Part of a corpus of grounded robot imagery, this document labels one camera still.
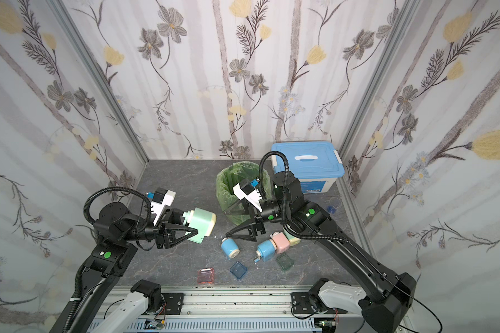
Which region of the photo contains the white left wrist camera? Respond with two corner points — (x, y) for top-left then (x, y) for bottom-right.
(146, 187), (176, 226)

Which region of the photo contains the clear pink shavings tray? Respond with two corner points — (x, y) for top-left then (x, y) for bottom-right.
(197, 267), (215, 284)

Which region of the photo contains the green yellow pencil sharpener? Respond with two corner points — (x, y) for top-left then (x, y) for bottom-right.
(284, 233), (301, 247)

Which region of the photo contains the pink pencil sharpener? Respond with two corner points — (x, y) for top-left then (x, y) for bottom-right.
(270, 232), (290, 254)

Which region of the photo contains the blue sharpener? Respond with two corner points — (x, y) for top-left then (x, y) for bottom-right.
(254, 239), (276, 263)
(221, 238), (240, 259)

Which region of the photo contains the blue lidded storage box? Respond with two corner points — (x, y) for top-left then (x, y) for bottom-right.
(271, 141), (345, 194)

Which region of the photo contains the green bagged trash bin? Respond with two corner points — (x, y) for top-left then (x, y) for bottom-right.
(215, 161), (272, 226)

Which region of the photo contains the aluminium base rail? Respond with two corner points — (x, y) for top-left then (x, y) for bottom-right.
(87, 284), (401, 333)

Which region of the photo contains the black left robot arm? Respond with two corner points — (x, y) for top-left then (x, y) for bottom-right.
(51, 187), (199, 332)

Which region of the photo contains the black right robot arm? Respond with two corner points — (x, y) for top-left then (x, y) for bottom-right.
(226, 151), (418, 332)

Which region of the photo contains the clear green shavings tray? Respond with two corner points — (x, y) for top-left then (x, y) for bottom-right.
(276, 253), (294, 272)

